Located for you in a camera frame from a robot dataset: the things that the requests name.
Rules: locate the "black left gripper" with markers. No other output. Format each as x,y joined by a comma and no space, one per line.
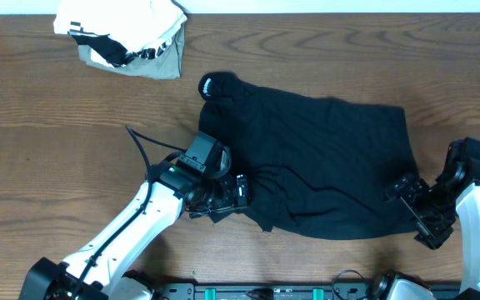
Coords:
241,190

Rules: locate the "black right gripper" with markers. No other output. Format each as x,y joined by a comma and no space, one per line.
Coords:
432,234

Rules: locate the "black t-shirt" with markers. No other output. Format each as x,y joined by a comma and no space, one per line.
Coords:
318,167

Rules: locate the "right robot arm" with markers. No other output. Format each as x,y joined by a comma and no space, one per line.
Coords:
454,198

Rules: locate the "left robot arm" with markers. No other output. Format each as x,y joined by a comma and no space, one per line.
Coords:
197,180

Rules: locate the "grey-beige folded garment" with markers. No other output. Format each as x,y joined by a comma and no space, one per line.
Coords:
168,65

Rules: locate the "black and white garment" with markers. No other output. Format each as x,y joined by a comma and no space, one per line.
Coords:
106,48

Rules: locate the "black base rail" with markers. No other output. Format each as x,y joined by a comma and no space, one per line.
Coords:
189,291

